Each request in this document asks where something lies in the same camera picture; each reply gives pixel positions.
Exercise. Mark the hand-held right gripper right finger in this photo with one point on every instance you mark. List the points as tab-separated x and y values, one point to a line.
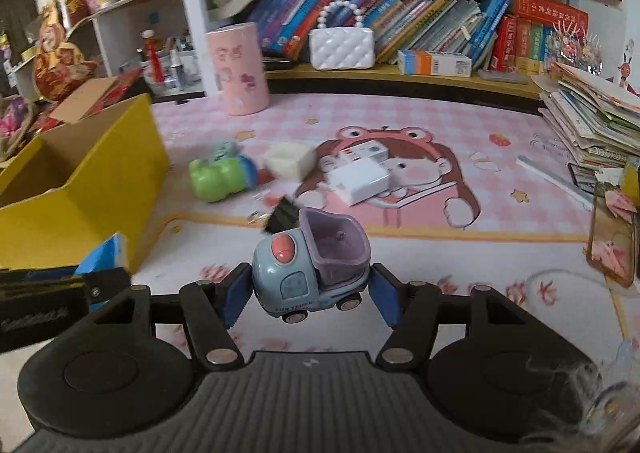
384	300

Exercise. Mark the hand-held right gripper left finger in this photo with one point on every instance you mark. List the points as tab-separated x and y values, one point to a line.
238	294

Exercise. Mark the blue purple toy truck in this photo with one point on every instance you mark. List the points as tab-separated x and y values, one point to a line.
286	283

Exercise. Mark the yellow cardboard box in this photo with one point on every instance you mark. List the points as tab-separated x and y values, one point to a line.
100	193

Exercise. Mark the blue small box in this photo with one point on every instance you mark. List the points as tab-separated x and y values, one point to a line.
107	253

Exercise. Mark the pink printed desk mat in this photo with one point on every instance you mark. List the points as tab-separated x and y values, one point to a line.
450	243

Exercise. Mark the black small object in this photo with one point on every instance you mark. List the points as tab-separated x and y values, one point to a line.
281	217

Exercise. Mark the green toy car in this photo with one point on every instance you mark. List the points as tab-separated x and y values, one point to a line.
220	178

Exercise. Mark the white power adapter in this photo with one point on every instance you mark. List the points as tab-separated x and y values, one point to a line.
357	180

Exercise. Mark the white foam block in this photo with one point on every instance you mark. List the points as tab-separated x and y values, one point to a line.
290	162

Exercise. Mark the white power strip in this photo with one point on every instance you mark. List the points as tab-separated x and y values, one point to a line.
360	153

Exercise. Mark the woven basket with flowers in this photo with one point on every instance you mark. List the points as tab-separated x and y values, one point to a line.
15	128

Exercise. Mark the white ruler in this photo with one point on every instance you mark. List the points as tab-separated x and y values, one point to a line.
550	177

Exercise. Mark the brown cardboard piece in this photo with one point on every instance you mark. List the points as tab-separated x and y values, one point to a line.
82	100

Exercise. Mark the pink cylinder container with stickers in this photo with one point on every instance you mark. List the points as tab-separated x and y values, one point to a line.
240	73

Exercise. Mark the wooden bookshelf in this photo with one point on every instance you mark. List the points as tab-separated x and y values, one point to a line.
350	80

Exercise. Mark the red black gift box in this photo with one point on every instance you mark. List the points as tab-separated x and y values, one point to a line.
125	83

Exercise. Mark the orange blue white carton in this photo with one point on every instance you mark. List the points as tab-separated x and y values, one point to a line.
435	64

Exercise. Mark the red fortune figure decoration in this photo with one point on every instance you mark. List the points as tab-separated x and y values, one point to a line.
60	63

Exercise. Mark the grey flat pouch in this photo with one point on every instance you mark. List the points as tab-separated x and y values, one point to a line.
502	77

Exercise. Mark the yellow pink paper craft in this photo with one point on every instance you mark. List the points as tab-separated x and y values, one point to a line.
622	195

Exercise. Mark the stack of papers and notebooks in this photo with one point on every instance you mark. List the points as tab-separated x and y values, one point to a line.
585	118

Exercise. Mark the row of colourful books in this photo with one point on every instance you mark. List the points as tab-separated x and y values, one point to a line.
400	18

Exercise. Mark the white side shelf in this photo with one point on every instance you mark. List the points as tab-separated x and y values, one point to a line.
125	18

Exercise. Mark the row of red books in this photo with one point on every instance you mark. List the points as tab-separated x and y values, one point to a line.
530	33

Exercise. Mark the colourful paper figure decoration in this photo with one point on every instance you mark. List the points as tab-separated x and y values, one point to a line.
575	48

